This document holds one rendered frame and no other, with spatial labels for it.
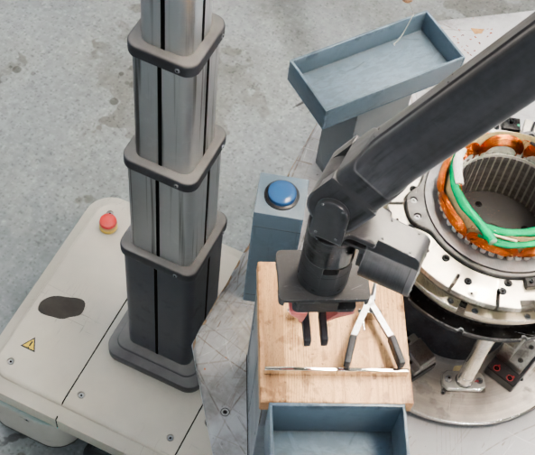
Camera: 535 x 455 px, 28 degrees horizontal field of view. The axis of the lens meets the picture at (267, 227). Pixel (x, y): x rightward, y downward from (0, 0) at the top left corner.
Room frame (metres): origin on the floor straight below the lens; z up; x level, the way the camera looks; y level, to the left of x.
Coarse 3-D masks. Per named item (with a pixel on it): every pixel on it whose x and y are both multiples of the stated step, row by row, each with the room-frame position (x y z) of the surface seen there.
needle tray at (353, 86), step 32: (384, 32) 1.19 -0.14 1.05; (416, 32) 1.23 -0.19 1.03; (320, 64) 1.13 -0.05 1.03; (352, 64) 1.14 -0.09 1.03; (384, 64) 1.15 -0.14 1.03; (416, 64) 1.16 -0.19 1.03; (448, 64) 1.13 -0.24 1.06; (320, 96) 1.07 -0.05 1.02; (352, 96) 1.08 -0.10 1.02; (384, 96) 1.07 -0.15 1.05; (352, 128) 1.07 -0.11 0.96; (320, 160) 1.12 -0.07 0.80
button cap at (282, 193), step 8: (272, 184) 0.88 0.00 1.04; (280, 184) 0.88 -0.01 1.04; (288, 184) 0.88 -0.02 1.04; (272, 192) 0.87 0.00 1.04; (280, 192) 0.87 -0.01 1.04; (288, 192) 0.87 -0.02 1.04; (296, 192) 0.87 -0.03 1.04; (272, 200) 0.86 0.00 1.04; (280, 200) 0.86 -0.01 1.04; (288, 200) 0.86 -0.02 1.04
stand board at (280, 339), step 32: (256, 288) 0.71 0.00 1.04; (384, 288) 0.73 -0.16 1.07; (288, 320) 0.66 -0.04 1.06; (352, 320) 0.67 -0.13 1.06; (288, 352) 0.62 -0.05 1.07; (320, 352) 0.62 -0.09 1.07; (384, 352) 0.63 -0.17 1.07; (288, 384) 0.57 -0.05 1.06; (320, 384) 0.58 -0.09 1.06; (352, 384) 0.58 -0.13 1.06; (384, 384) 0.59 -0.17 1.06
